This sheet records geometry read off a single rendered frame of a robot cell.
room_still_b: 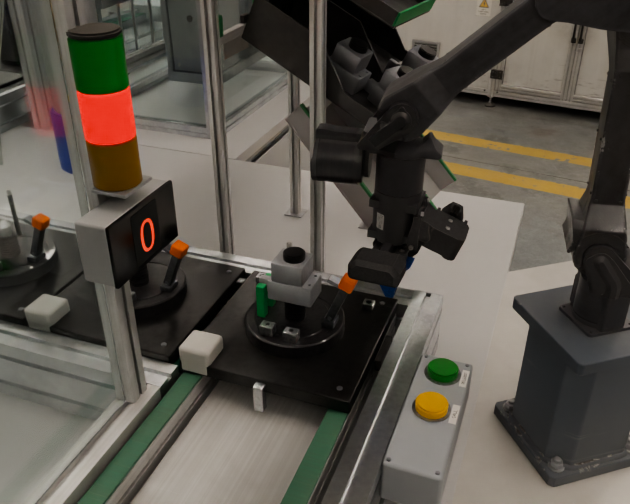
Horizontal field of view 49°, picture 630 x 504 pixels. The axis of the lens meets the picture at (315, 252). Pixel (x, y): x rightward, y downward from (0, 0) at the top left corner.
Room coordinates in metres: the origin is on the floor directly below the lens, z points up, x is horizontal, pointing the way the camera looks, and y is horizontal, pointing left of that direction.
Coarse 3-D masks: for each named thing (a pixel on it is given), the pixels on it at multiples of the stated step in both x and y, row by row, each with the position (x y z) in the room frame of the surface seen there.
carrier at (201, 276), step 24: (168, 264) 0.93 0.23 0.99; (192, 264) 0.96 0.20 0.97; (216, 264) 0.96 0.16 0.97; (144, 288) 0.86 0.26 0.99; (168, 288) 0.85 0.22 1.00; (192, 288) 0.89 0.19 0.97; (216, 288) 0.89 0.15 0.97; (144, 312) 0.81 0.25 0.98; (168, 312) 0.83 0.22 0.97; (192, 312) 0.83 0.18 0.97; (216, 312) 0.85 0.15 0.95; (144, 336) 0.77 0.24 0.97; (168, 336) 0.77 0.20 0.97; (168, 360) 0.73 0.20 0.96
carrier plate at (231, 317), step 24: (240, 288) 0.89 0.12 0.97; (336, 288) 0.89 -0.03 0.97; (240, 312) 0.83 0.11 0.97; (360, 312) 0.83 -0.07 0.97; (384, 312) 0.83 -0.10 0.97; (240, 336) 0.77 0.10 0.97; (360, 336) 0.77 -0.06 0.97; (384, 336) 0.79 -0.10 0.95; (216, 360) 0.72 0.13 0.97; (240, 360) 0.72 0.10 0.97; (264, 360) 0.72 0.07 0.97; (288, 360) 0.72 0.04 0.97; (312, 360) 0.72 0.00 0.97; (336, 360) 0.72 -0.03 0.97; (360, 360) 0.72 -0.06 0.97; (240, 384) 0.69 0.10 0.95; (288, 384) 0.67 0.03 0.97; (312, 384) 0.67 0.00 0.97; (336, 384) 0.67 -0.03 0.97; (360, 384) 0.68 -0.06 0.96; (336, 408) 0.64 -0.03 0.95
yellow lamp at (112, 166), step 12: (120, 144) 0.63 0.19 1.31; (132, 144) 0.64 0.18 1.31; (96, 156) 0.63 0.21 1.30; (108, 156) 0.63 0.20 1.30; (120, 156) 0.63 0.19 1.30; (132, 156) 0.64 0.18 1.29; (96, 168) 0.63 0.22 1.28; (108, 168) 0.63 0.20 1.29; (120, 168) 0.63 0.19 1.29; (132, 168) 0.64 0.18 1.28; (96, 180) 0.63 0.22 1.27; (108, 180) 0.63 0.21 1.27; (120, 180) 0.63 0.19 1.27; (132, 180) 0.64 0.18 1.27
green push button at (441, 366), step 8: (432, 360) 0.71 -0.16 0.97; (440, 360) 0.71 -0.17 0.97; (448, 360) 0.71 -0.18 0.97; (432, 368) 0.70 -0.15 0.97; (440, 368) 0.70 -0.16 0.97; (448, 368) 0.70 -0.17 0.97; (456, 368) 0.70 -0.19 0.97; (432, 376) 0.69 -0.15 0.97; (440, 376) 0.68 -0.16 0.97; (448, 376) 0.68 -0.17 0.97; (456, 376) 0.69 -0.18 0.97
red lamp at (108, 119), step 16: (80, 96) 0.63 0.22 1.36; (96, 96) 0.63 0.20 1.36; (112, 96) 0.63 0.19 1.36; (128, 96) 0.65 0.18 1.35; (80, 112) 0.64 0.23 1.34; (96, 112) 0.63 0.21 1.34; (112, 112) 0.63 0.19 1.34; (128, 112) 0.64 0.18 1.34; (96, 128) 0.63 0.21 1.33; (112, 128) 0.63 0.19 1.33; (128, 128) 0.64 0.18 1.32; (96, 144) 0.63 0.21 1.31; (112, 144) 0.63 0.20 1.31
